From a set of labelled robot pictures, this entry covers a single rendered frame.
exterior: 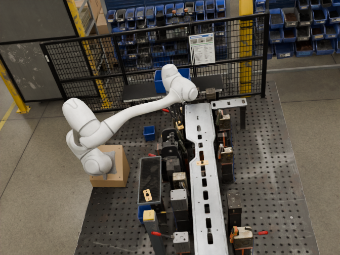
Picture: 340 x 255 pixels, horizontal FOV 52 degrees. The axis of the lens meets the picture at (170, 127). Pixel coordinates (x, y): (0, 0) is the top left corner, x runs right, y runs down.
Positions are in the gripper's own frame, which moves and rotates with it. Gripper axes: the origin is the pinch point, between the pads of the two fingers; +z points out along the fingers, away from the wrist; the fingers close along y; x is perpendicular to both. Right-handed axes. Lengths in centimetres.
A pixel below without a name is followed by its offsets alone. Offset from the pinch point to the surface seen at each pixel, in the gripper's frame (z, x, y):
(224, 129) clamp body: 39, 22, 37
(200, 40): -11, 83, 41
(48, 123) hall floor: 117, 217, -144
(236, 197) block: 33, -48, 20
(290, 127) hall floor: 129, 97, 135
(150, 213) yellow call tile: 19, -52, -33
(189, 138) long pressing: 31.3, 15.5, 7.2
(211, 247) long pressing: 37, -73, -5
